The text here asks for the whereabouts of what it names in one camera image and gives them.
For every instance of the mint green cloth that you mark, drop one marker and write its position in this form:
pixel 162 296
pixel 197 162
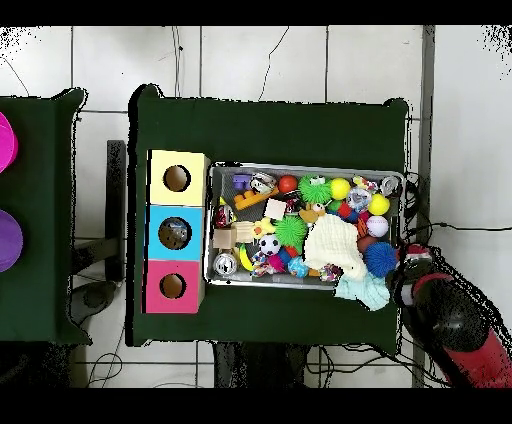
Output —
pixel 364 294

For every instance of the cream yellow cloth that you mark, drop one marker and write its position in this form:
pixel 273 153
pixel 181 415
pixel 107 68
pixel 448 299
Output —
pixel 336 240

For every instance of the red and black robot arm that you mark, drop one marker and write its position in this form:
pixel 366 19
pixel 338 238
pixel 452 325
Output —
pixel 456 320

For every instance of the clear mesh bin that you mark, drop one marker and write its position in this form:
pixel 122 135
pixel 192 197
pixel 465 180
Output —
pixel 240 282

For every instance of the wooden box with three holes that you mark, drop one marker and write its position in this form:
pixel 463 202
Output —
pixel 196 180

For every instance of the blue spiky ball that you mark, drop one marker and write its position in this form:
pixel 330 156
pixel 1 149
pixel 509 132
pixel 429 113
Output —
pixel 382 259

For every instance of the white baseball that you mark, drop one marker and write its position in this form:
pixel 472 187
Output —
pixel 378 226

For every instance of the yellow smiley face ball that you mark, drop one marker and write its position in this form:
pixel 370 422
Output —
pixel 379 205

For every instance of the plain yellow ball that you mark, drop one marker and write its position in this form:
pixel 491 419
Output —
pixel 340 188

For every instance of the green spiky ball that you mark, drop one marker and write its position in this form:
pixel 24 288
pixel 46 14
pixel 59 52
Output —
pixel 314 190
pixel 290 234

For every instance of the orange red ball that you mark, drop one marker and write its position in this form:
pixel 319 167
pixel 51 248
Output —
pixel 288 184

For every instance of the black and white soccer ball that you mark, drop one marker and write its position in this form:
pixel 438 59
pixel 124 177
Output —
pixel 269 245

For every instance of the crushed silver can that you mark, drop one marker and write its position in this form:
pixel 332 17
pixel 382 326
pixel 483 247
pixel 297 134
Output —
pixel 263 182

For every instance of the dark green table cloth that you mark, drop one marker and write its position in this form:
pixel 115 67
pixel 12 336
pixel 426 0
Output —
pixel 40 160
pixel 272 128

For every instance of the purple bowl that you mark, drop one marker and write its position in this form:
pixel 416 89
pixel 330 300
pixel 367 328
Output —
pixel 8 240

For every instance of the magenta bowl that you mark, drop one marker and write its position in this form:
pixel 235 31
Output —
pixel 6 142

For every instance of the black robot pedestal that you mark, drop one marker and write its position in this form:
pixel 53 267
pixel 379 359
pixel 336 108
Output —
pixel 256 368

